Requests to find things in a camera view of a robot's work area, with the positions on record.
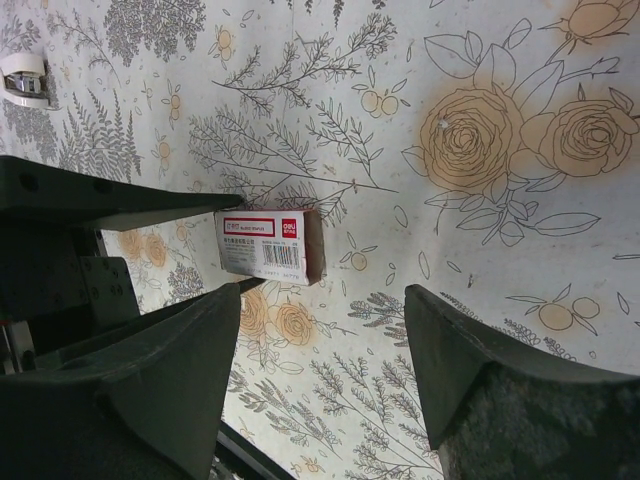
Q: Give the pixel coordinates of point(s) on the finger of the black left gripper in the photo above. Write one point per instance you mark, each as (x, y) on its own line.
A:
(150, 320)
(36, 192)

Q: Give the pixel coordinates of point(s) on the white stapler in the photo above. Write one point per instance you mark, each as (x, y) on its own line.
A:
(21, 80)

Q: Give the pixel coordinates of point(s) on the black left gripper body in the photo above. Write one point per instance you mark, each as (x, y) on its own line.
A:
(58, 287)

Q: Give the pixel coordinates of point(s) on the red white staples box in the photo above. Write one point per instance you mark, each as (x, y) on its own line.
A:
(276, 245)

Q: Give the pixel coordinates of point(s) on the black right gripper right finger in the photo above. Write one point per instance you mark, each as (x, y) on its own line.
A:
(497, 408)

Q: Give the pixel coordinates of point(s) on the floral patterned table mat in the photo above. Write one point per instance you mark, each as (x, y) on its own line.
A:
(487, 150)

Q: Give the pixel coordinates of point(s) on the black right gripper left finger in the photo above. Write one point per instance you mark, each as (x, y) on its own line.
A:
(145, 407)

